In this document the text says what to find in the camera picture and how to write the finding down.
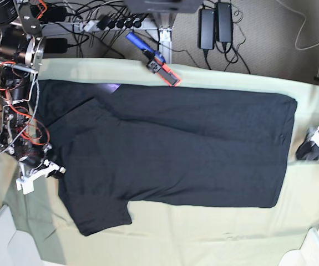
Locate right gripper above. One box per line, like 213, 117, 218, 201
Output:
17, 142, 64, 179

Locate dark navy T-shirt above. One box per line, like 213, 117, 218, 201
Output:
32, 80, 297, 236

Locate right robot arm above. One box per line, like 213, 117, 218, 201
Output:
0, 1, 65, 180

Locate white bin left corner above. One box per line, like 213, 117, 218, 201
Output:
0, 205, 44, 266

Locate white bin corner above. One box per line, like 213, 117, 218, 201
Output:
0, 205, 44, 266
278, 228, 319, 266

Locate white bin right corner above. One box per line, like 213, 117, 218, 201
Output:
278, 228, 319, 266

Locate light green table cloth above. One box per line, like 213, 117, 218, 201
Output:
0, 64, 319, 265

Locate black power adapter left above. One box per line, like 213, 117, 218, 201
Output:
44, 38, 68, 54

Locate blue orange bar clamp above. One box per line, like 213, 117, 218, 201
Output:
126, 32, 181, 86

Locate black power brick pair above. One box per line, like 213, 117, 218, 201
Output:
198, 1, 233, 52

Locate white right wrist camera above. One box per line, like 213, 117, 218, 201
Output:
16, 165, 65, 195

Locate white cable on floor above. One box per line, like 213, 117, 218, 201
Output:
278, 0, 319, 80

